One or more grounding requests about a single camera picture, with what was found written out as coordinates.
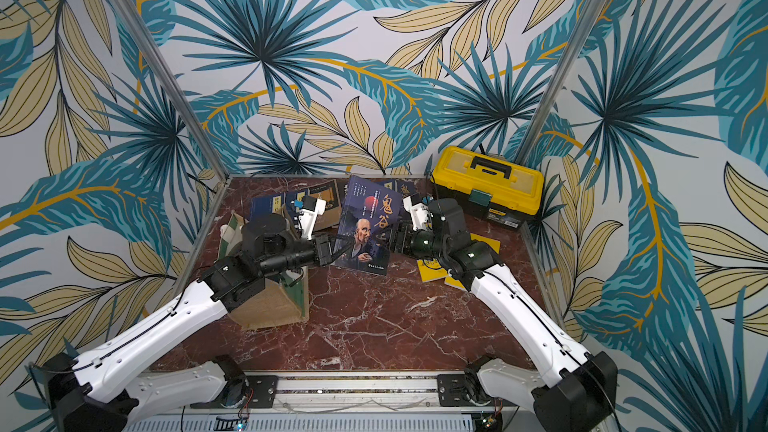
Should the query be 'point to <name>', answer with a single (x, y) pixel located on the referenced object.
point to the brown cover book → (328, 191)
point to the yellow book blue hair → (431, 270)
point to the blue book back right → (401, 187)
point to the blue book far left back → (263, 206)
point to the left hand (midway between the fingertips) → (353, 247)
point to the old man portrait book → (371, 215)
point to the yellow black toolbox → (489, 186)
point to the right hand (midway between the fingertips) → (380, 238)
